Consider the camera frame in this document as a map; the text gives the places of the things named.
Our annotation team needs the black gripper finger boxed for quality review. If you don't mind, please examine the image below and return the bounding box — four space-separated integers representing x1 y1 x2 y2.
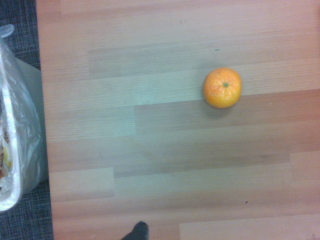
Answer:
120 220 150 240

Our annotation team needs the orange tangerine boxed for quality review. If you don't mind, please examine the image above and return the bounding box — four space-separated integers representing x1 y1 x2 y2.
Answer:
202 67 243 110

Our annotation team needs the white plastic trash bin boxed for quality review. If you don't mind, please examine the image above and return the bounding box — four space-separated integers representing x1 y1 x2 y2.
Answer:
0 57 50 213

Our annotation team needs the bin with clear plastic bag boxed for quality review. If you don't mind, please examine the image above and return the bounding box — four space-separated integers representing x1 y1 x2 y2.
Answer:
0 24 45 213

